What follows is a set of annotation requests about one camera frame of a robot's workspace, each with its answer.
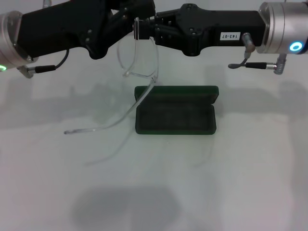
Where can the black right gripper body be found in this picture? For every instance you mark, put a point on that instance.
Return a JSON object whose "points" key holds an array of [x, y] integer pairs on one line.
{"points": [[207, 26]]}

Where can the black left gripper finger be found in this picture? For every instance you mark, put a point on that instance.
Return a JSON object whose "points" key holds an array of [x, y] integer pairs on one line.
{"points": [[120, 29]]}

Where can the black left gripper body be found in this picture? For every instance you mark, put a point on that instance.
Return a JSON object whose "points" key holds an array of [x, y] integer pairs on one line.
{"points": [[60, 26]]}

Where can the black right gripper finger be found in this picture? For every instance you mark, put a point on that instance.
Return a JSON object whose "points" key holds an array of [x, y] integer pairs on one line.
{"points": [[142, 8], [168, 36], [168, 17]]}

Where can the clear white glasses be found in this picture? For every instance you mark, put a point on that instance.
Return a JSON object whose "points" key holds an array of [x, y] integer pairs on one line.
{"points": [[142, 97]]}

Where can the green glasses case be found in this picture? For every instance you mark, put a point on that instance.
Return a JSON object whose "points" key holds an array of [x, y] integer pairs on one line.
{"points": [[175, 115]]}

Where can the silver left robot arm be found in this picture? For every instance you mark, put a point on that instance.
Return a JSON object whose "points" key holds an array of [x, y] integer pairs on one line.
{"points": [[7, 36]]}

